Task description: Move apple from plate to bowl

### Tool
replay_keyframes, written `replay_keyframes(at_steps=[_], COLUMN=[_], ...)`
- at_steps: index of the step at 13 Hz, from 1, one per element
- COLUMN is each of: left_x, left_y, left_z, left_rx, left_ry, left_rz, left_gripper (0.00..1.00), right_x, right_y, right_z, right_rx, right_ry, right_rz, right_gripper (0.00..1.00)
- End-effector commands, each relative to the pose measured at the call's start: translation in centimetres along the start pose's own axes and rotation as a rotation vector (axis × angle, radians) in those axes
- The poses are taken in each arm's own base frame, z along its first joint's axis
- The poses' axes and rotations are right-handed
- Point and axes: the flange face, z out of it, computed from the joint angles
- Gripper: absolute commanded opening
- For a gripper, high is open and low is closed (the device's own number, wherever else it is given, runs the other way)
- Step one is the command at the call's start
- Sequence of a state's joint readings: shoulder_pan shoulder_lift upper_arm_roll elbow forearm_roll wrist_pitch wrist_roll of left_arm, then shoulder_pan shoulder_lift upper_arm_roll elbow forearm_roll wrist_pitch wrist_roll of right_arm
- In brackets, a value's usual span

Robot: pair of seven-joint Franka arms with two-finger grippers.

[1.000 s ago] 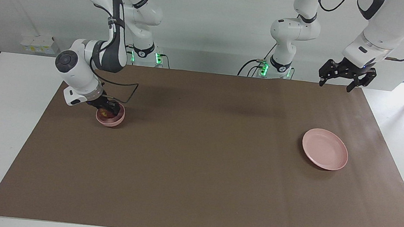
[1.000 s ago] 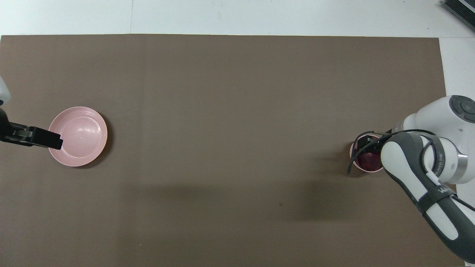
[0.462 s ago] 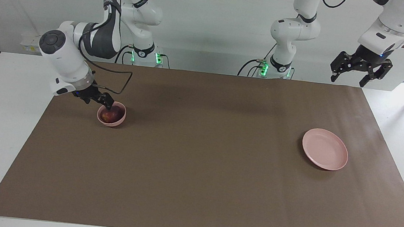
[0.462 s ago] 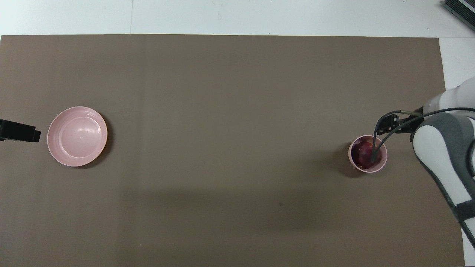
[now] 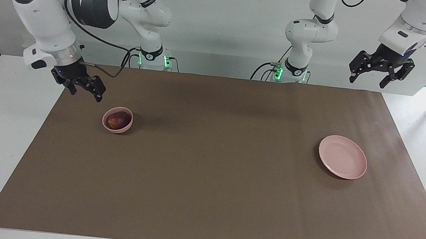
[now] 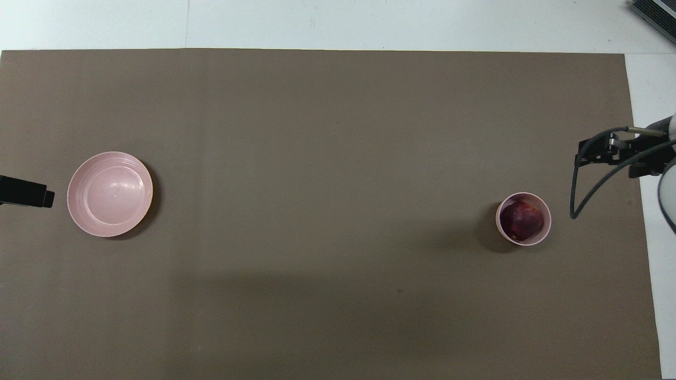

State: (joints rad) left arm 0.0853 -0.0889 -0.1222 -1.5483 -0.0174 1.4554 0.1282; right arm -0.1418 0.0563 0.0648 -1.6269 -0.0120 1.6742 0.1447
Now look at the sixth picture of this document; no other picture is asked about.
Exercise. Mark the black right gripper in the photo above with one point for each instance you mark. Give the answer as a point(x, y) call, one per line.
point(644, 170)

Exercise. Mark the dark red apple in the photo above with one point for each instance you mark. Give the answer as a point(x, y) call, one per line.
point(522, 220)

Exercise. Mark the pink plate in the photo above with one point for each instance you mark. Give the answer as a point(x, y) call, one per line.
point(110, 194)

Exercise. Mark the pink bowl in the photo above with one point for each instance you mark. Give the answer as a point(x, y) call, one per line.
point(525, 243)

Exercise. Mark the black ribbed panel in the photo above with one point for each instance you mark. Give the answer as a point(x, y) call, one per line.
point(657, 16)

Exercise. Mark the brown paper mat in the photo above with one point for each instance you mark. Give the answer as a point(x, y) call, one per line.
point(327, 211)

